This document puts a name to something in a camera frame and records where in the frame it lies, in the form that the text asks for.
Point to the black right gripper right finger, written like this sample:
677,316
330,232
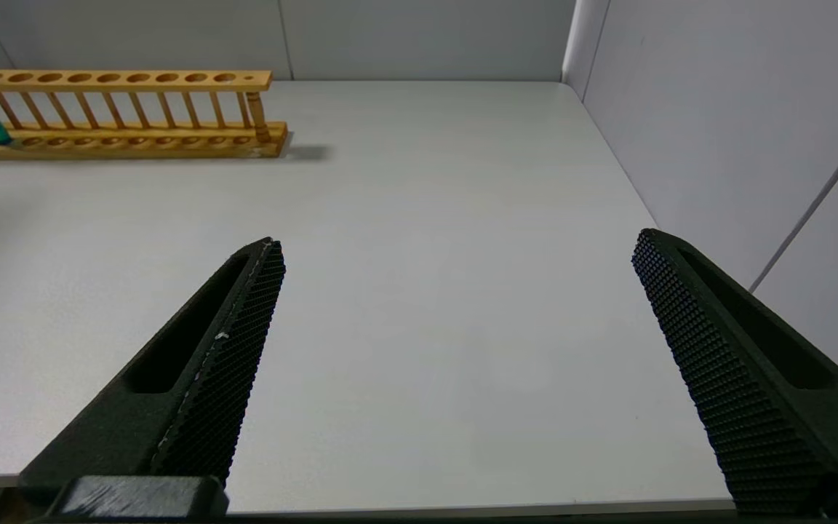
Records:
753,393

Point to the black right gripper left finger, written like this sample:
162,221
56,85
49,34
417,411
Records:
201,393

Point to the wooden test tube rack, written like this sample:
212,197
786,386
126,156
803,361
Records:
135,144

